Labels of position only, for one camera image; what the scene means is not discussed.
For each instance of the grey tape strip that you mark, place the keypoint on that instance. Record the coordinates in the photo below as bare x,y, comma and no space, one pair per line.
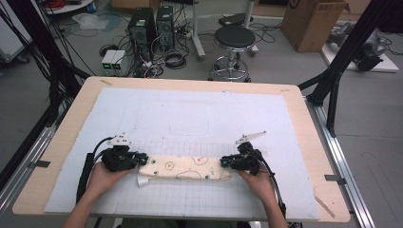
335,179
39,164

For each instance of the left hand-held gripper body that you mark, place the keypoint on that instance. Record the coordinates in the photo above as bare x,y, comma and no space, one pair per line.
118,160

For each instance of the clear plastic bag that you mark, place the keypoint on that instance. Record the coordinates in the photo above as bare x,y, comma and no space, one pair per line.
90,21

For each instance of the white power supply unit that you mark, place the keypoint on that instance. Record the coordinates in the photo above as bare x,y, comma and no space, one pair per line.
119,62
107,61

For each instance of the large black computer tower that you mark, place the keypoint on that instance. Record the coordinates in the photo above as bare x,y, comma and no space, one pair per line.
141,28

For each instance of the black metal frame strut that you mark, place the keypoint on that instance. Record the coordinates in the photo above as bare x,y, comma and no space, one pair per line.
345,53

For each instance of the aluminium table rail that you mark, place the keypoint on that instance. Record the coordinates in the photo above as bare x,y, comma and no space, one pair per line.
342,164
25,164

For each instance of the grey metal stand leg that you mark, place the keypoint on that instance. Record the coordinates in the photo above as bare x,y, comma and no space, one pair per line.
249,12
197,31

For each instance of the cream patterned cloth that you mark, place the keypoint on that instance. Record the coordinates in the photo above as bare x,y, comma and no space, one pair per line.
183,167

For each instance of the slim black computer tower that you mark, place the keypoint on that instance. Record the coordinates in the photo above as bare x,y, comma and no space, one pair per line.
165,25

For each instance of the white grid foam mat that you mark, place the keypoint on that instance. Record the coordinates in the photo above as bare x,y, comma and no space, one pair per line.
190,104

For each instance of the brown cardboard box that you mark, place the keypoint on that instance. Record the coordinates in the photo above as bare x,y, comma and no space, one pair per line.
312,23

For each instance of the black device on board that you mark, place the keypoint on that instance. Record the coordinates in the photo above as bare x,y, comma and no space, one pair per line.
369,58

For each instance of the black flat case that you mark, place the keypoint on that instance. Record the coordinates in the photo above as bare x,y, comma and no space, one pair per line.
233,19

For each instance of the white round table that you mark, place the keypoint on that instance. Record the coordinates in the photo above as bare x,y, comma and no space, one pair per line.
69,7

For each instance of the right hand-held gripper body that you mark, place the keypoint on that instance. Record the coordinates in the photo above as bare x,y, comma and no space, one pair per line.
247,160

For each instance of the person's right hand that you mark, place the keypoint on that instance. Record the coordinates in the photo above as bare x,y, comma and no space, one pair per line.
259,185

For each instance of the person's left hand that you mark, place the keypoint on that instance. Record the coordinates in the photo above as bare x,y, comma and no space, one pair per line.
103,182

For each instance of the black round stool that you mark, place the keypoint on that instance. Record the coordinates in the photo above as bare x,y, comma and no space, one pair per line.
234,38

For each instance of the white foam board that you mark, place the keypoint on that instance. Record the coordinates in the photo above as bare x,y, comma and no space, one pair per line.
388,65

